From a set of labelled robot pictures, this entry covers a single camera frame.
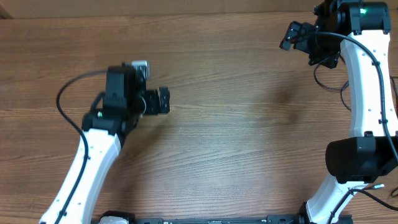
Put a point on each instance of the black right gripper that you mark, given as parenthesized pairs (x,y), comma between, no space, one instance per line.
(291,30)

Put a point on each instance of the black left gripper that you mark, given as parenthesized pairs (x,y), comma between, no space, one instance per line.
(153,104)

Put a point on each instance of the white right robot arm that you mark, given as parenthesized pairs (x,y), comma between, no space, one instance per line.
(359,33)

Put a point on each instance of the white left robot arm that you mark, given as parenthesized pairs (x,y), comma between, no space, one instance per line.
(114,113)

